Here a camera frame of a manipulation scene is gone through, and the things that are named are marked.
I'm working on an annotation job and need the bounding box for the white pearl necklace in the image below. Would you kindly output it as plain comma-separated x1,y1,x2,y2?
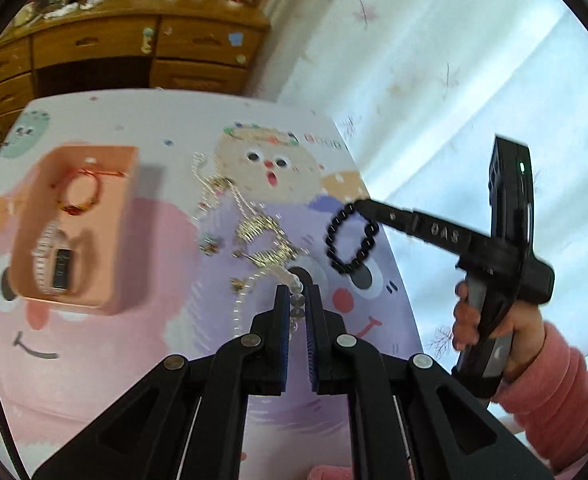
228,265,305,337

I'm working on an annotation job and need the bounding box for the gold chain necklace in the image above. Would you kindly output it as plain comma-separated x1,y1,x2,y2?
231,180,301,271

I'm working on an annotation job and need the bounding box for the silver band wristwatch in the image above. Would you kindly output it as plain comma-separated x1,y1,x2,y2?
32,220,78,296

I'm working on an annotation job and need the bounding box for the cartoon printed mat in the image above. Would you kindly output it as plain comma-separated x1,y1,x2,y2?
0,88,425,480

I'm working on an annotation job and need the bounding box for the black bead bracelet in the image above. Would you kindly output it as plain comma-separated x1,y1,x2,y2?
325,203,380,275

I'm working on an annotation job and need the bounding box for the red string bracelet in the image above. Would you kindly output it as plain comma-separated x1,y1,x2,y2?
55,167,127,216

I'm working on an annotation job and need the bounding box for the person's right hand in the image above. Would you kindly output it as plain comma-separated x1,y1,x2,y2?
452,281,548,386

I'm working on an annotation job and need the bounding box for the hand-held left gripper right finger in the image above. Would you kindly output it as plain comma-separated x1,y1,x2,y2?
306,284,557,480

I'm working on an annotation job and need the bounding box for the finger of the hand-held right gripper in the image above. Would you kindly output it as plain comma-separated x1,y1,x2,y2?
353,199,471,262

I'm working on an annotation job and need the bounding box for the wooden dresser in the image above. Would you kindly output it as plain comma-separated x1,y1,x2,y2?
0,0,273,142

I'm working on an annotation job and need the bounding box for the person's right forearm pink sleeve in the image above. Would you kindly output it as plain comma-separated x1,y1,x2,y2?
491,321,588,477

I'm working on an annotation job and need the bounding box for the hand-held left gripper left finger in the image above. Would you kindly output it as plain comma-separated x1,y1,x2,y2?
32,284,291,480

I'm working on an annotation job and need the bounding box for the white patterned curtain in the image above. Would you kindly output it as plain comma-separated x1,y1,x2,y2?
273,0,588,361

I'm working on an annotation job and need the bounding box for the thin silver chain necklace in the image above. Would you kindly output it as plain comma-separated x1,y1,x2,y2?
191,152,235,221

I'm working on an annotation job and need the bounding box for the orange jewelry box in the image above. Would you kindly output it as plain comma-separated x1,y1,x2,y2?
7,145,140,316

